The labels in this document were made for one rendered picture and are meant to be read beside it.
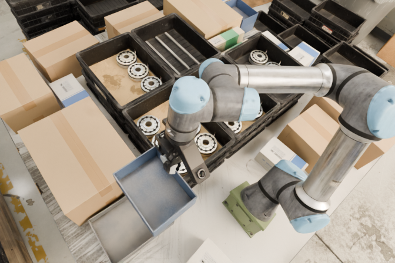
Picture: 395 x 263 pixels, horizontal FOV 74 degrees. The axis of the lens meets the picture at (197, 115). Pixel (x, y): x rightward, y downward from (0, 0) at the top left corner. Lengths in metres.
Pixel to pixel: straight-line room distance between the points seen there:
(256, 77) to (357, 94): 0.26
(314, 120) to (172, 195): 0.83
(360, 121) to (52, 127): 1.06
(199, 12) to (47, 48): 0.85
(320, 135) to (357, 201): 1.13
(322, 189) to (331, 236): 1.33
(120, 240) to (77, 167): 0.34
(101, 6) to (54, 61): 1.05
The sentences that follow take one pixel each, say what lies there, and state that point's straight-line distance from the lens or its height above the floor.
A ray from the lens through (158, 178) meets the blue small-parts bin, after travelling 0.85.
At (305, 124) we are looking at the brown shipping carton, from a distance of 1.36.
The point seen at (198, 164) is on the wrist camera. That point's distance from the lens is 0.66.
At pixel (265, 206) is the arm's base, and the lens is 1.07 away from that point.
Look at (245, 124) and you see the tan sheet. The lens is 1.27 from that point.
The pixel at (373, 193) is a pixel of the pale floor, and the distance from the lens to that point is 2.53.
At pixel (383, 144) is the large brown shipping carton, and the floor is 0.90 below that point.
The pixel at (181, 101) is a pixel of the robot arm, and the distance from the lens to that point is 0.50.
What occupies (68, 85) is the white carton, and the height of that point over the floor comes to 0.79.
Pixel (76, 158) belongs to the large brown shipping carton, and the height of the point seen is 0.90.
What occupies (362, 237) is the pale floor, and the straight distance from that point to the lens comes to 2.34.
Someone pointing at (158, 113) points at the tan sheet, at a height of 0.83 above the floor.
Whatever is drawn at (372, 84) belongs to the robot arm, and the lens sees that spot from 0.78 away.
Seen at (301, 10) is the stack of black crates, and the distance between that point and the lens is 3.01.
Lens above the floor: 1.87
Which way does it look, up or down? 56 degrees down
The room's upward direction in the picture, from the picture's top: 12 degrees clockwise
